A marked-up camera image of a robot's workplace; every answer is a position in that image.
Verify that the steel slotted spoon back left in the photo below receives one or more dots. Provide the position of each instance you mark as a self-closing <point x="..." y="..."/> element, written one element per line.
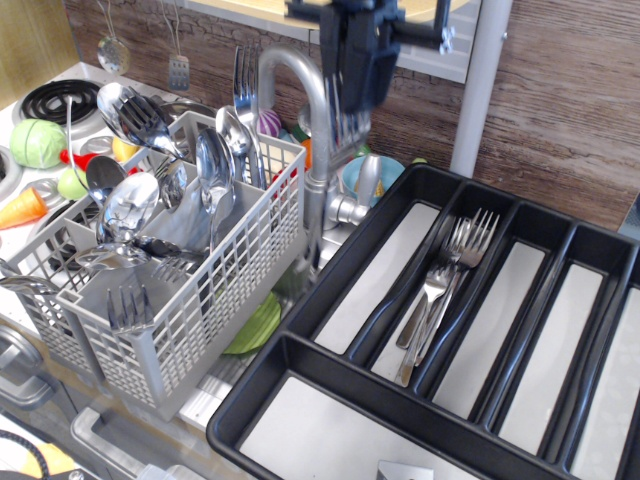
<point x="132" y="116"/>

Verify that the green toy leaf in sink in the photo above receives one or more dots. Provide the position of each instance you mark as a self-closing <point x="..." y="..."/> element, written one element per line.
<point x="258" y="329"/>

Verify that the green toy cabbage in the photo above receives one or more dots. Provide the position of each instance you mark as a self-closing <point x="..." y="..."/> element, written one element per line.
<point x="37" y="144"/>

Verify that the hanging metal skimmer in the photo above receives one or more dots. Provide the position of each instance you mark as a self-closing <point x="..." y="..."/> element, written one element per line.
<point x="113" y="55"/>

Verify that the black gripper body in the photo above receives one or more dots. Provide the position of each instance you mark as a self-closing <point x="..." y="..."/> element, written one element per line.
<point x="361" y="41"/>

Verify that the grey plastic cutlery basket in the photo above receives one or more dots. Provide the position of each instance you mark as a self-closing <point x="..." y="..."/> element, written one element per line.
<point x="195" y="318"/>

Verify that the large shiny steel spoon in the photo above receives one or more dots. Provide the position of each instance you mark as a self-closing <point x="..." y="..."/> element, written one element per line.
<point x="127" y="209"/>

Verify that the orange toy carrot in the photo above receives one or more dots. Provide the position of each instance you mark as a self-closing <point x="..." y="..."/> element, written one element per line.
<point x="26" y="207"/>

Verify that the steel fork mid basket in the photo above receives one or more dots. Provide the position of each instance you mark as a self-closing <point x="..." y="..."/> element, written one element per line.
<point x="348" y="131"/>

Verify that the lower steel fork in tray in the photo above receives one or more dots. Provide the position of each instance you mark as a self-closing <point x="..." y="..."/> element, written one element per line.
<point x="435" y="295"/>

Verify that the upper steel fork in tray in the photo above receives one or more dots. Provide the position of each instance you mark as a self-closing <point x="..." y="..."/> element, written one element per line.
<point x="465" y="248"/>

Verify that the hanging small metal spatula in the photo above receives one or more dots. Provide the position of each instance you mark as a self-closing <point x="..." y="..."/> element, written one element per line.
<point x="179" y="65"/>

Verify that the tall steel spoon centre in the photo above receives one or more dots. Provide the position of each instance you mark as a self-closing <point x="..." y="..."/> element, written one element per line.
<point x="216" y="179"/>

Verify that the dark steel spoon left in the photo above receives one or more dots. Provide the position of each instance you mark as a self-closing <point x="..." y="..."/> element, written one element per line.
<point x="103" y="174"/>

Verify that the steel fork in tray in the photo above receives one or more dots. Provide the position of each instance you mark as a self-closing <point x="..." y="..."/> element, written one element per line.
<point x="435" y="295"/>
<point x="465" y="248"/>

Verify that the steel spoon lying sideways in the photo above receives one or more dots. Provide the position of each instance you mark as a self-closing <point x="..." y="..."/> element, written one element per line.
<point x="175" y="262"/>

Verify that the steel fork front basket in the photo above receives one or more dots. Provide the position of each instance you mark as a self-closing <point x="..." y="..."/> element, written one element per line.
<point x="129" y="309"/>

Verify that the light blue bowl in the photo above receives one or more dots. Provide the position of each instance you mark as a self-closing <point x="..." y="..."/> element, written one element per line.
<point x="391" y="171"/>

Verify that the black stove coil burner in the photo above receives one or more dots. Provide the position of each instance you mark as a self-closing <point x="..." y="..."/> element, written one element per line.
<point x="49" y="101"/>

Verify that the purple toy onion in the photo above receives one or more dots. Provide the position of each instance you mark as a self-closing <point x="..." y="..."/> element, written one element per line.
<point x="269" y="123"/>

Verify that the grey metal pole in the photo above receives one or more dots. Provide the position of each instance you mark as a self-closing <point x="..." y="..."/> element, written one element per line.
<point x="491" y="34"/>

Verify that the steel spoon back basket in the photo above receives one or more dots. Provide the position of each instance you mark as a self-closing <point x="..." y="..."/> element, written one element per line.
<point x="239" y="142"/>

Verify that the black cutlery tray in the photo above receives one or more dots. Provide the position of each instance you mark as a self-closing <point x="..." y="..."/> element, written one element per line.
<point x="532" y="374"/>

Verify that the light green toy apple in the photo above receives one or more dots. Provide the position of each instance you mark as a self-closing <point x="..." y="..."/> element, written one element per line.
<point x="72" y="185"/>

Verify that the silver curved faucet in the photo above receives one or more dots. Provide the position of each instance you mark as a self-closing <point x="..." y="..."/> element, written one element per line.
<point x="309" y="75"/>

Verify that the yellow toy bottom left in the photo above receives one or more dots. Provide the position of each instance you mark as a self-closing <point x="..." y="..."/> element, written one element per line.
<point x="57" y="461"/>

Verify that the steel spoon left edge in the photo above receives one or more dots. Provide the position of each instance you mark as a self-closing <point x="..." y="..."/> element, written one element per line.
<point x="25" y="284"/>

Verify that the small steel spoon middle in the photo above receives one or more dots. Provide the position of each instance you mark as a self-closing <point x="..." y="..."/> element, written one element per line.
<point x="172" y="180"/>

